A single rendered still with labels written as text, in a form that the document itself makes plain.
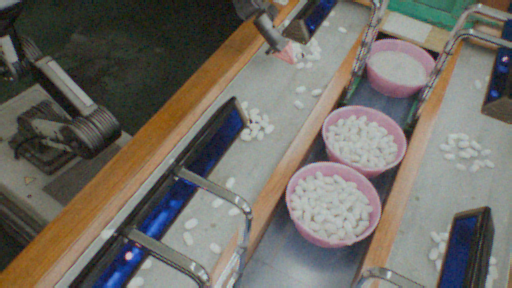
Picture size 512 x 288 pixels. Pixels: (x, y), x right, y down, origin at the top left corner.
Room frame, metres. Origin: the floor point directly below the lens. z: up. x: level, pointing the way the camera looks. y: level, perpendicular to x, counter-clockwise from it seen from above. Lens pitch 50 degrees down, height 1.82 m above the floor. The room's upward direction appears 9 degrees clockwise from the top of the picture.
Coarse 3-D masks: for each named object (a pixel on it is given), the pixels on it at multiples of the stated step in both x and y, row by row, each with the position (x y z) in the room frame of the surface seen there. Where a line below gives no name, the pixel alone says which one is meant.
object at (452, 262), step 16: (480, 208) 0.54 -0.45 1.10; (464, 224) 0.52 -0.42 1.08; (480, 224) 0.50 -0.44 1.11; (448, 240) 0.49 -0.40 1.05; (464, 240) 0.48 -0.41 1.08; (480, 240) 0.46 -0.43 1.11; (448, 256) 0.45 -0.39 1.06; (464, 256) 0.44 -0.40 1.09; (480, 256) 0.43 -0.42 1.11; (448, 272) 0.41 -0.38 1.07; (464, 272) 0.40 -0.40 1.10; (480, 272) 0.40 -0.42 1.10
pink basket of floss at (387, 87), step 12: (372, 48) 1.49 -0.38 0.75; (384, 48) 1.53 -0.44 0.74; (396, 48) 1.54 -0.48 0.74; (408, 48) 1.53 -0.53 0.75; (420, 48) 1.52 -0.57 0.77; (420, 60) 1.49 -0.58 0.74; (432, 60) 1.46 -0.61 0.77; (372, 72) 1.35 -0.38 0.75; (372, 84) 1.36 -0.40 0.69; (384, 84) 1.32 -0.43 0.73; (396, 84) 1.29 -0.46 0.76; (408, 84) 1.29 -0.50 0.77; (420, 84) 1.30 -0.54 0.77; (396, 96) 1.32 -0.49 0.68; (408, 96) 1.34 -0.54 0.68
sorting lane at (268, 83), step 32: (320, 32) 1.56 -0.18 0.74; (352, 32) 1.60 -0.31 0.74; (256, 64) 1.31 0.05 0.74; (288, 64) 1.33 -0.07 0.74; (320, 64) 1.36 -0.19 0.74; (224, 96) 1.11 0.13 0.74; (256, 96) 1.14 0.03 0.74; (288, 96) 1.16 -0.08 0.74; (192, 128) 0.95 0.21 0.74; (288, 128) 1.01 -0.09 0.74; (224, 160) 0.84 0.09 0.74; (256, 160) 0.86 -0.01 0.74; (256, 192) 0.75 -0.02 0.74; (224, 224) 0.63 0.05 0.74; (192, 256) 0.52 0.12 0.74
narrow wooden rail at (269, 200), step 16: (352, 48) 1.46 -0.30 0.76; (352, 64) 1.36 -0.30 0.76; (336, 80) 1.26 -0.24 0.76; (320, 96) 1.16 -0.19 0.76; (336, 96) 1.18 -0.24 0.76; (320, 112) 1.09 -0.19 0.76; (304, 128) 1.00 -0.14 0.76; (320, 128) 1.02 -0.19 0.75; (304, 144) 0.93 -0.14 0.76; (288, 160) 0.86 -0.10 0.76; (304, 160) 0.92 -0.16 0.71; (272, 176) 0.79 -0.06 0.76; (288, 176) 0.80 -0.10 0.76; (272, 192) 0.74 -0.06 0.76; (256, 208) 0.68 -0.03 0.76; (272, 208) 0.69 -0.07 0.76; (256, 224) 0.63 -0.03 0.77; (256, 240) 0.60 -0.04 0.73; (224, 256) 0.52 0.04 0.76
